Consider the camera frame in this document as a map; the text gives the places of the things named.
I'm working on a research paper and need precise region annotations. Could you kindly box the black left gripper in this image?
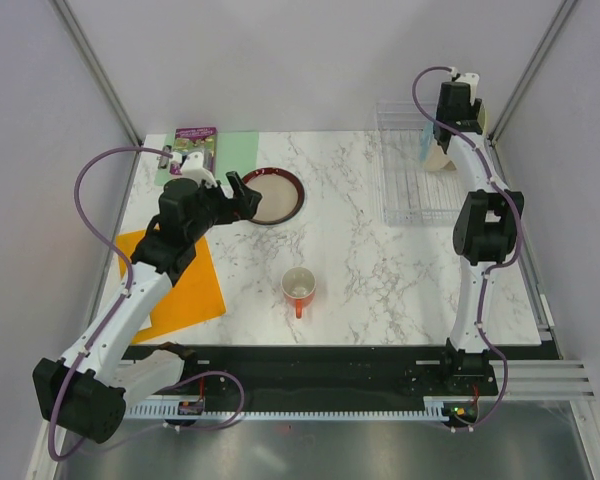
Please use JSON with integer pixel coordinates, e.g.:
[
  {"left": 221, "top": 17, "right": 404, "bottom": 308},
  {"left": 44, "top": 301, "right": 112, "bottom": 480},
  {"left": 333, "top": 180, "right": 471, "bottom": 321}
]
[{"left": 187, "top": 171, "right": 261, "bottom": 242}]

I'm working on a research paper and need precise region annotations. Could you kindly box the dark red rimmed plate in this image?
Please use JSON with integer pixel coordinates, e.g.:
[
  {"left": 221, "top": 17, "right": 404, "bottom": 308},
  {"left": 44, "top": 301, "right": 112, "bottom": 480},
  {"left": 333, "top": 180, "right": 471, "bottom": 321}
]
[{"left": 243, "top": 167, "right": 306, "bottom": 226}]

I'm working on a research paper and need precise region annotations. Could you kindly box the blue and cream plate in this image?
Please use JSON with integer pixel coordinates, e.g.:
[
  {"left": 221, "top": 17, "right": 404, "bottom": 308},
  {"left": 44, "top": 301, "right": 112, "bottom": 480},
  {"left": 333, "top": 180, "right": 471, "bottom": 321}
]
[{"left": 419, "top": 122, "right": 447, "bottom": 171}]

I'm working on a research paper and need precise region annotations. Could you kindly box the cream yellow plate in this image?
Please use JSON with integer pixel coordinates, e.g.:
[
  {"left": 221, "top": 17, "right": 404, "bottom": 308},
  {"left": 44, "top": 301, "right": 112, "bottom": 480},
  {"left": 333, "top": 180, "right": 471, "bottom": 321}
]
[{"left": 422, "top": 99, "right": 485, "bottom": 171}]

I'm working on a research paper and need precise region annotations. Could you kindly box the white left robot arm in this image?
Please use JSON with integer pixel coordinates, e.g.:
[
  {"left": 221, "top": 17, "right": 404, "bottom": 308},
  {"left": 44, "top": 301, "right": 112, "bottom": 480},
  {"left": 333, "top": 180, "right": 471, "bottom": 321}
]
[{"left": 33, "top": 172, "right": 262, "bottom": 444}]

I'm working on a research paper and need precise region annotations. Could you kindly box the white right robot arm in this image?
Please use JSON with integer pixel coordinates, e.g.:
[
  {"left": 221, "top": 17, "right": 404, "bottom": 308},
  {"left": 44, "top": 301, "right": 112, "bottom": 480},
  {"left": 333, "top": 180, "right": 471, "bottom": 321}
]
[{"left": 434, "top": 80, "right": 524, "bottom": 394}]

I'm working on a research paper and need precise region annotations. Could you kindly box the green clipboard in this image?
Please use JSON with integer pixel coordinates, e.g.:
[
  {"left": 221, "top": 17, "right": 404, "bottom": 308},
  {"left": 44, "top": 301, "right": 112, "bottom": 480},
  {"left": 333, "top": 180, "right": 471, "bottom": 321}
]
[{"left": 154, "top": 132, "right": 259, "bottom": 187}]

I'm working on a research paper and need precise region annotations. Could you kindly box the purple paperback book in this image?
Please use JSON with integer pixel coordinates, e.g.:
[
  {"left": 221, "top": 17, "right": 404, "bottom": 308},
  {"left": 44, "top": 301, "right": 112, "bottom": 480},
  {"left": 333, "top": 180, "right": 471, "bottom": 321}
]
[{"left": 167, "top": 127, "right": 218, "bottom": 175}]

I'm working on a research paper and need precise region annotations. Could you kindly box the orange ceramic mug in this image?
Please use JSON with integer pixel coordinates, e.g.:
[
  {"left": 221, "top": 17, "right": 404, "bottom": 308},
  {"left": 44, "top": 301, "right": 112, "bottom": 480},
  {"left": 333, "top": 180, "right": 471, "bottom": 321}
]
[{"left": 281, "top": 267, "right": 317, "bottom": 319}]

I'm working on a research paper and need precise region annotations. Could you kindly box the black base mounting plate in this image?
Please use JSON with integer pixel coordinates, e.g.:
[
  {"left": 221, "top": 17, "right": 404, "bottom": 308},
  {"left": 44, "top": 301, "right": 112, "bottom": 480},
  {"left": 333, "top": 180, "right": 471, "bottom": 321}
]
[{"left": 161, "top": 345, "right": 502, "bottom": 412}]

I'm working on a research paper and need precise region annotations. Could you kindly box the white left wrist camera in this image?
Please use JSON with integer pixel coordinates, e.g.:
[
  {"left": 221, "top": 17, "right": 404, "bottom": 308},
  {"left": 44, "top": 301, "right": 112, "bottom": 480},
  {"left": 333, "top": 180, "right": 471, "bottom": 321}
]
[{"left": 172, "top": 152, "right": 216, "bottom": 188}]

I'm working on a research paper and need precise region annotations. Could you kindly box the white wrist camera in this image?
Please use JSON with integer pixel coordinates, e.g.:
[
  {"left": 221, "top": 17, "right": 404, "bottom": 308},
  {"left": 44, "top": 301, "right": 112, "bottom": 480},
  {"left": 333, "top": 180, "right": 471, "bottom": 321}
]
[
  {"left": 451, "top": 71, "right": 480, "bottom": 104},
  {"left": 172, "top": 152, "right": 216, "bottom": 188}
]

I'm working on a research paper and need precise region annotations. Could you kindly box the clear wire dish rack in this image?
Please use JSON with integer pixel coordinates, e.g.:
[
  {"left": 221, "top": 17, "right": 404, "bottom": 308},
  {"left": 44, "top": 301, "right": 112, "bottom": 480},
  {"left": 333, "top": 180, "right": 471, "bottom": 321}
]
[{"left": 370, "top": 101, "right": 464, "bottom": 227}]

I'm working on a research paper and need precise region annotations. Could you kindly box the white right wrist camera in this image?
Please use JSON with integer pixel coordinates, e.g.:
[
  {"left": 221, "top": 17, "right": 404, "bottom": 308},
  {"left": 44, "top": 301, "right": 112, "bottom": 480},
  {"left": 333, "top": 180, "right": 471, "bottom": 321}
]
[{"left": 451, "top": 71, "right": 480, "bottom": 104}]

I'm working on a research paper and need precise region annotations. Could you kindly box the white slotted cable duct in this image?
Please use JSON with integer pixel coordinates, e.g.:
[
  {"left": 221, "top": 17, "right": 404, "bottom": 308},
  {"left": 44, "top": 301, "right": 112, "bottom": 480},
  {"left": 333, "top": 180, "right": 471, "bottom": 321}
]
[{"left": 124, "top": 396, "right": 479, "bottom": 422}]

